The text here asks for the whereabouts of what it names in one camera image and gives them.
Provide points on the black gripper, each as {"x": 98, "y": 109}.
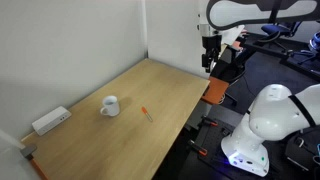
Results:
{"x": 212, "y": 42}

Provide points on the orange and grey pen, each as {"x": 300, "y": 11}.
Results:
{"x": 146, "y": 113}

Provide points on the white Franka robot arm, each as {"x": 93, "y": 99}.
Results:
{"x": 276, "y": 113}

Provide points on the white ceramic mug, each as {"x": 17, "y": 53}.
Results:
{"x": 111, "y": 106}

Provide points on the orange seat stool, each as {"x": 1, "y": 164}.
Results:
{"x": 216, "y": 90}

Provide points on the black orange bar clamp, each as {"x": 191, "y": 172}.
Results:
{"x": 210, "y": 121}
{"x": 197, "y": 148}

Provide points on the blue office chair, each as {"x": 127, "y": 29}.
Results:
{"x": 279, "y": 30}

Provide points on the blue round object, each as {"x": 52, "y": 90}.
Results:
{"x": 315, "y": 40}

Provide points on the black bag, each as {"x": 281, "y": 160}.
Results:
{"x": 301, "y": 151}

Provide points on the white rectangular power box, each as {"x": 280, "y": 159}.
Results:
{"x": 50, "y": 120}

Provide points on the grey table clamp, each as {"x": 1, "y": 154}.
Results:
{"x": 28, "y": 151}

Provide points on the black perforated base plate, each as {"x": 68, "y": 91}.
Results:
{"x": 210, "y": 156}

